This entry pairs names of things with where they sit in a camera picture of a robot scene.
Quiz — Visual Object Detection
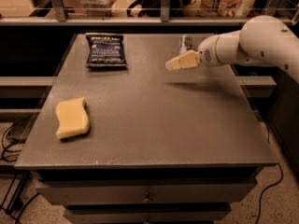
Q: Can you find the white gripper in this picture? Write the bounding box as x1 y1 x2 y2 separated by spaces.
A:
165 35 221 71

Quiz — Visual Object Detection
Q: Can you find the silver redbull can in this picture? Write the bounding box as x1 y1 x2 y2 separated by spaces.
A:
179 35 192 54

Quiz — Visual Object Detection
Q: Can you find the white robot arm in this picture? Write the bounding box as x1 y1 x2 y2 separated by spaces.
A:
165 15 299 82

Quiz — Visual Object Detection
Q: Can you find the yellow sponge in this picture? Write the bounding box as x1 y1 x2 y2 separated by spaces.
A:
55 97 90 140

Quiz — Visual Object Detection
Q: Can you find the black bag on shelf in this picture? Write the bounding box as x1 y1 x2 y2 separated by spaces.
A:
126 0 196 17

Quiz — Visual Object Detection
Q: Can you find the printed snack bag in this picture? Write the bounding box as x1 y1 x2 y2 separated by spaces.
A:
196 0 256 18

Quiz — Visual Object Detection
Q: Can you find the blue chip bag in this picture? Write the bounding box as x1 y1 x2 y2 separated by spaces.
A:
86 33 127 68

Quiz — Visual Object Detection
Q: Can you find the grey drawer cabinet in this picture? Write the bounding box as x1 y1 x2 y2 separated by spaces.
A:
17 35 277 224

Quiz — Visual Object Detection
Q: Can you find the round drawer knob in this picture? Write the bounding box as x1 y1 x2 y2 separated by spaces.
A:
143 195 152 203

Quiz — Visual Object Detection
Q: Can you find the black floor cable right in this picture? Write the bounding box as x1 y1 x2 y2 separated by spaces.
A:
254 121 284 224

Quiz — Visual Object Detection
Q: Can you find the grey metal shelf rail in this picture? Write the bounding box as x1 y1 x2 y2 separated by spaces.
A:
0 0 299 27

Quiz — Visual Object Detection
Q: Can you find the black cables left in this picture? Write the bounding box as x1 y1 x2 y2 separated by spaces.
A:
0 115 41 224

